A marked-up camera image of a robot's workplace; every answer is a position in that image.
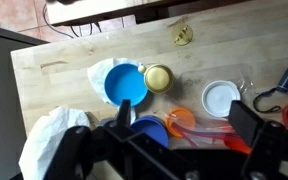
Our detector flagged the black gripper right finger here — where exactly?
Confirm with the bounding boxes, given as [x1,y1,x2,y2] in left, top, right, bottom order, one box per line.
[228,100,264,147]

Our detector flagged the light blue plastic lid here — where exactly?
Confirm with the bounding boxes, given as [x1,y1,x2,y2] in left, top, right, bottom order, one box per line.
[104,63,148,106]

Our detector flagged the clear zip bag red seal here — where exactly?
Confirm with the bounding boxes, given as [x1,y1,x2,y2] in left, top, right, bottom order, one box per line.
[165,64,253,154]

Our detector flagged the white plastic lid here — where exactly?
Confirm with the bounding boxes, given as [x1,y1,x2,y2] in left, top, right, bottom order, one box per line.
[201,80,241,118]

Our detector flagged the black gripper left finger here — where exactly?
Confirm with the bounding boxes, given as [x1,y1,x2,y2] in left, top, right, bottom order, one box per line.
[117,100,131,127]

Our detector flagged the dark blue plastic lid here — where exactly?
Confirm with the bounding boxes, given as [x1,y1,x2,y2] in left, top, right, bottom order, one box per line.
[130,115,169,147]

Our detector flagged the crumpled white paper towel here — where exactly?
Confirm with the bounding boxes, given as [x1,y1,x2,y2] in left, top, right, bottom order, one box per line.
[18,107,90,180]

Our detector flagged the gold metal lid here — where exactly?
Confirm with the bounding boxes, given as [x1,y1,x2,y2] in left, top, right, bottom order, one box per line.
[138,64,174,94]

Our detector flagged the orange plastic lid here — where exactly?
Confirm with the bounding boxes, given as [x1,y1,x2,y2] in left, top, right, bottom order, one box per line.
[164,107,196,138]

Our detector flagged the brass round fitting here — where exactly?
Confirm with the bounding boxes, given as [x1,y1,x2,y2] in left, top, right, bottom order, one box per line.
[171,24,193,46]

